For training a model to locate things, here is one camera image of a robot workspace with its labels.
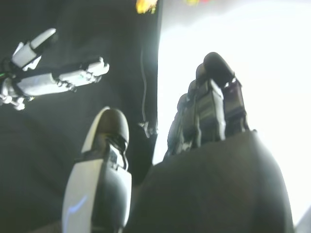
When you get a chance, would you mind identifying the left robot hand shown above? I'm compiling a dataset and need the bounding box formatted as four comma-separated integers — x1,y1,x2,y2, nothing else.
62,51,296,233

